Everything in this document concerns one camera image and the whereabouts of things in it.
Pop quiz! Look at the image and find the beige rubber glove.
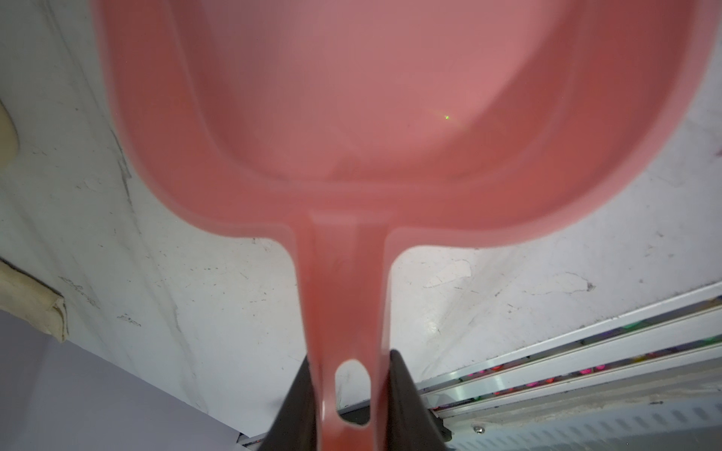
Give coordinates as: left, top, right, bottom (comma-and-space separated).
1, 261, 69, 343

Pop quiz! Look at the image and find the pink plastic dustpan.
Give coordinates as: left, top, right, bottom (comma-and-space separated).
91, 1, 721, 450

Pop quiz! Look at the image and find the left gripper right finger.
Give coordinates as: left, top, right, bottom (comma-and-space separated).
387, 350, 447, 451

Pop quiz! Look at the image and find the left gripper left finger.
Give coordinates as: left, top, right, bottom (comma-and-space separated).
259, 358, 317, 451

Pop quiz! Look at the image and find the aluminium front rail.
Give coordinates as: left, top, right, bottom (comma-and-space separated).
236, 281, 722, 451

